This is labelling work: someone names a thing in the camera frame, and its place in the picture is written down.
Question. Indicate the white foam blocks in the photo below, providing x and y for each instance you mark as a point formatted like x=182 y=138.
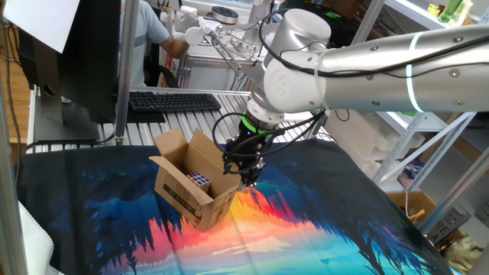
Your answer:
x=366 y=149

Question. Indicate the black office chair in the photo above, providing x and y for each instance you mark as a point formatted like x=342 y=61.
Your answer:
x=166 y=78

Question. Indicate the black monitor with grey stand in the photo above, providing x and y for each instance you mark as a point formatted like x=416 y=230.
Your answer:
x=88 y=65

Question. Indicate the round black disc device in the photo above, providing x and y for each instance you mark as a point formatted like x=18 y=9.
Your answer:
x=225 y=14

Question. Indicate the grey metal shelf rack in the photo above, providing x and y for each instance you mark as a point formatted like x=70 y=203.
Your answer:
x=420 y=15

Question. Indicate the brown cardboard box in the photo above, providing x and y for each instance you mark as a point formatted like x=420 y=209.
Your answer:
x=183 y=198

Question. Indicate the white paper sheet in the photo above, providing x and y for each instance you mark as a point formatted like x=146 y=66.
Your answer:
x=42 y=23

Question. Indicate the colourful sunset print tablecloth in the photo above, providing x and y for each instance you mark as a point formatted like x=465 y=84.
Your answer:
x=114 y=214

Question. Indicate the white cloth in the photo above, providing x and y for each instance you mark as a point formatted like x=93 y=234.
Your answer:
x=34 y=248

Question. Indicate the person's bare forearm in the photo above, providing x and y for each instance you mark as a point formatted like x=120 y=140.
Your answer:
x=175 y=47

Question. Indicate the small green object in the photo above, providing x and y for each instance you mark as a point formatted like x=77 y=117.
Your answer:
x=333 y=15

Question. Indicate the aluminium frame post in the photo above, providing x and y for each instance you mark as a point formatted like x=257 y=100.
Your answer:
x=9 y=229
x=368 y=19
x=126 y=76

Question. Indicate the open cardboard box with clutter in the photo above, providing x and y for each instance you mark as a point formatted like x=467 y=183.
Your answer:
x=420 y=200

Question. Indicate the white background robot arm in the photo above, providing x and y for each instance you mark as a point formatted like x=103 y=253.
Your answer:
x=256 y=15

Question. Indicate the green bottle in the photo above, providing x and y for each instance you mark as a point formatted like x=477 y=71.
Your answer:
x=449 y=9

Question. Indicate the black keyboard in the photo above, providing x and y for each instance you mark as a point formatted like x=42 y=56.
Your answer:
x=172 y=102

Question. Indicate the person in blue shirt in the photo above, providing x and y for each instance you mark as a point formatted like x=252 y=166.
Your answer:
x=147 y=34

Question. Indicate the grey lettered plate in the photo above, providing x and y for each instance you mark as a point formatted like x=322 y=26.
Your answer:
x=447 y=225

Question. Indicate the blue white Rubik's cube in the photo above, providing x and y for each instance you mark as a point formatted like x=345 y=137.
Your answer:
x=198 y=179

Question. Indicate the beige crumpled bag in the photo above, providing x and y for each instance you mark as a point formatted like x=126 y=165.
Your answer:
x=464 y=254

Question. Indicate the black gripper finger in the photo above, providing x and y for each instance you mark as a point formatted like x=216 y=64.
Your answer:
x=253 y=180
x=242 y=181

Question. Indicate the small yellow container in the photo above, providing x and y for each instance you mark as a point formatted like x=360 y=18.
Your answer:
x=433 y=10

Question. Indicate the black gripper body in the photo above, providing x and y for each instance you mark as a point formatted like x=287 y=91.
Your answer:
x=246 y=154

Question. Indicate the white teleoperation haptic device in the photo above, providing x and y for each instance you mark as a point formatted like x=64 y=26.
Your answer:
x=195 y=34

